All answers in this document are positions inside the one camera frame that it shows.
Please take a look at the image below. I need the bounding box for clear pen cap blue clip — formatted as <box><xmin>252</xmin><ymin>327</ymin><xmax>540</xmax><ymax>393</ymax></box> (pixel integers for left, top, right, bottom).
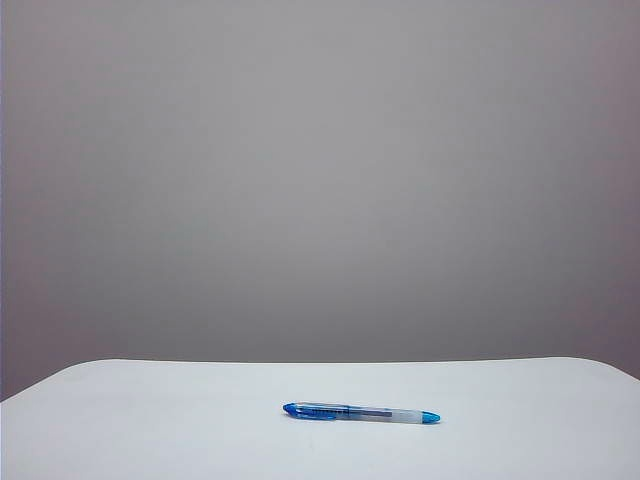
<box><xmin>281</xmin><ymin>401</ymin><xmax>352</xmax><ymax>422</ymax></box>

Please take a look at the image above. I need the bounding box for blue clear pen body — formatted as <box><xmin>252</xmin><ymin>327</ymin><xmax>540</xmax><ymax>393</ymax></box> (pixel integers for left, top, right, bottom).
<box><xmin>346</xmin><ymin>407</ymin><xmax>442</xmax><ymax>427</ymax></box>

